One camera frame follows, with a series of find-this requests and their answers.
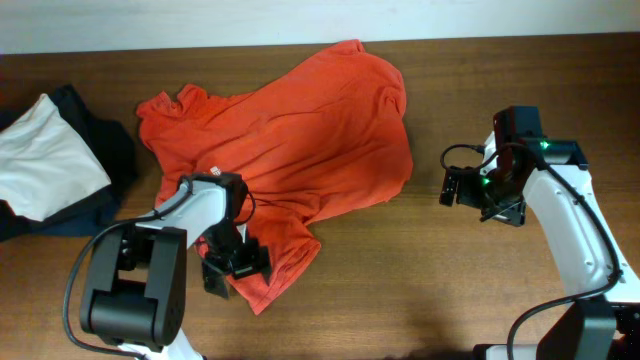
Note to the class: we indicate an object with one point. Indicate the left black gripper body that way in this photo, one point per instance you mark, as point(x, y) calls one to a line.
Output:
point(240, 265)

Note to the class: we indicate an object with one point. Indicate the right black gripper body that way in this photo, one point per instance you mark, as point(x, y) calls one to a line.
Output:
point(454, 185)

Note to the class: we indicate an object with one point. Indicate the orange printed t-shirt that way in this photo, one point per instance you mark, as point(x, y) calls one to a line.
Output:
point(325, 139)

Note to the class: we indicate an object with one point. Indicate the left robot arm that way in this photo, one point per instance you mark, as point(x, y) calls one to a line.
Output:
point(134, 295)

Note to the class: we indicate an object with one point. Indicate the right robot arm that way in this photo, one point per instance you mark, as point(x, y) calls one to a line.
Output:
point(523, 169)

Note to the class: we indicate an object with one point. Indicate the black garment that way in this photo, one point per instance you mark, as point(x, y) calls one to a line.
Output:
point(114, 149)

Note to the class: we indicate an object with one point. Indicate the white folded garment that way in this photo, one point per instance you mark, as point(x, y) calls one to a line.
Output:
point(46, 166)

